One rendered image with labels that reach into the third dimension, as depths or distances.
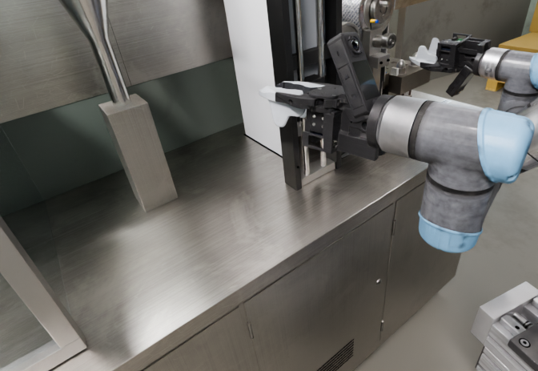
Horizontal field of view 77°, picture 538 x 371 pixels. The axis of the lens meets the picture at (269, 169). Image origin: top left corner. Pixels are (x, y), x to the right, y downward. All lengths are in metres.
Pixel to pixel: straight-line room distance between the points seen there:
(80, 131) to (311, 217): 0.68
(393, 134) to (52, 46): 0.84
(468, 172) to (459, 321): 1.40
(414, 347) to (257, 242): 1.07
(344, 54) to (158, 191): 0.60
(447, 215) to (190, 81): 0.88
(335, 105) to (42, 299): 0.50
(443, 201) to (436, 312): 1.36
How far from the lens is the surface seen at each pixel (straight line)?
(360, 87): 0.47
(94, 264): 0.85
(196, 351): 0.79
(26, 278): 0.59
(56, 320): 0.65
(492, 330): 0.87
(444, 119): 0.43
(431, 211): 0.48
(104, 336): 0.71
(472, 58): 1.08
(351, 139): 0.49
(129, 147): 0.84
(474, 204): 0.47
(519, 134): 0.42
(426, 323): 1.75
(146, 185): 0.89
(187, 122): 1.17
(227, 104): 1.22
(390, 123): 0.44
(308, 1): 0.79
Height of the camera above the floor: 1.43
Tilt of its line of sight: 33 degrees down
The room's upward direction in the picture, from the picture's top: 8 degrees counter-clockwise
